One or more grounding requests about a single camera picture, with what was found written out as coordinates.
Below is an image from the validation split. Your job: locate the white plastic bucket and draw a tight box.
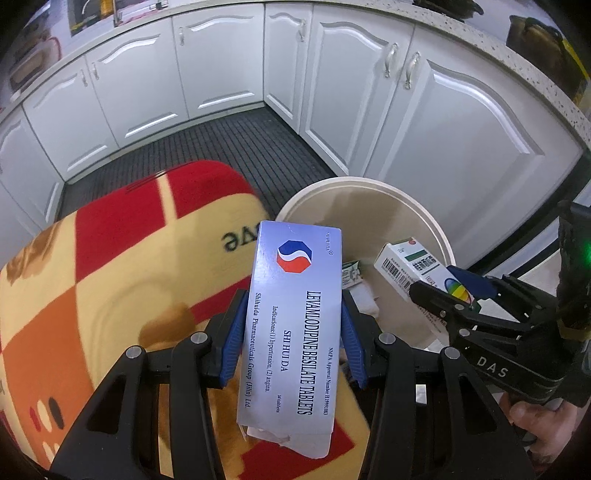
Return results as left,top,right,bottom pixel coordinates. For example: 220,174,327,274
274,176,452,356

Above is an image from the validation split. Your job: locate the dark wok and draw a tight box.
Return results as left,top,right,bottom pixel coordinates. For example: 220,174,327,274
412,0,483,17

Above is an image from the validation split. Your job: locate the dark bag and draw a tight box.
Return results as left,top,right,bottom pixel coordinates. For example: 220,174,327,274
505,15,589,100

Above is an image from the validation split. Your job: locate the black ribbed floor mat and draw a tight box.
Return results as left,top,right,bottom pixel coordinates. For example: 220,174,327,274
58,105,352,217

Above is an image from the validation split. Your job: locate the white and green medicine box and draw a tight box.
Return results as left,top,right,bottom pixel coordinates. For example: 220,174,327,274
373,237,476,305

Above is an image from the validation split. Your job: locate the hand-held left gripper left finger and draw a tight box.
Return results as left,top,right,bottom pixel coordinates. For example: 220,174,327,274
51,288,250,480

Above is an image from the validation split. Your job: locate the pale blue medicine box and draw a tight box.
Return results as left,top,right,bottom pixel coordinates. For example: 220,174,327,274
236,220,343,460

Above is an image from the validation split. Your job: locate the red and yellow printed blanket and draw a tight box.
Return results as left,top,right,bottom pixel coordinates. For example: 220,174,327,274
0,159,370,480

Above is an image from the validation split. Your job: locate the small white and green packet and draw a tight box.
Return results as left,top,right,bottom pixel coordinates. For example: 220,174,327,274
342,261,365,289

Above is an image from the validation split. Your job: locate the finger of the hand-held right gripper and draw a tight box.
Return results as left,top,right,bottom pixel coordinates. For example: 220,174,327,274
409,280,532,335
444,264,559,319

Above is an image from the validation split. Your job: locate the person's right hand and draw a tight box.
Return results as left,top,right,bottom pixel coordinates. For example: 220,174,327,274
501,392,583,467

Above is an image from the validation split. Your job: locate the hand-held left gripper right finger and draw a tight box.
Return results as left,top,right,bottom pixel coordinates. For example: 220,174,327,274
342,295,539,480

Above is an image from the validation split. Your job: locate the row of white cabinet doors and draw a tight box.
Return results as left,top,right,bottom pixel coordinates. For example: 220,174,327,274
0,0,587,278

